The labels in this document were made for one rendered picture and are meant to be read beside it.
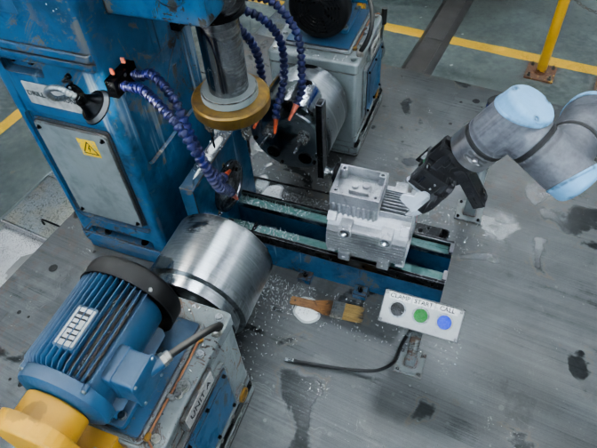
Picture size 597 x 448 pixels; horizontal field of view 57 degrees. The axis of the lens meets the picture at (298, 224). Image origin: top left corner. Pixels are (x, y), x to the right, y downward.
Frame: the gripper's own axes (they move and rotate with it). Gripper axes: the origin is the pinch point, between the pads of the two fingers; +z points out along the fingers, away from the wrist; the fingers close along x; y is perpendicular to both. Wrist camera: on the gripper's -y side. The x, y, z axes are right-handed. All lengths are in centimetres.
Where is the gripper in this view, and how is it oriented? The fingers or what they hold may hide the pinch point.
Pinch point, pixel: (414, 207)
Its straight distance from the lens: 125.7
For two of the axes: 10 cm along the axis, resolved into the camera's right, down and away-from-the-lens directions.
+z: -4.2, 4.3, 8.0
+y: -8.4, -5.3, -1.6
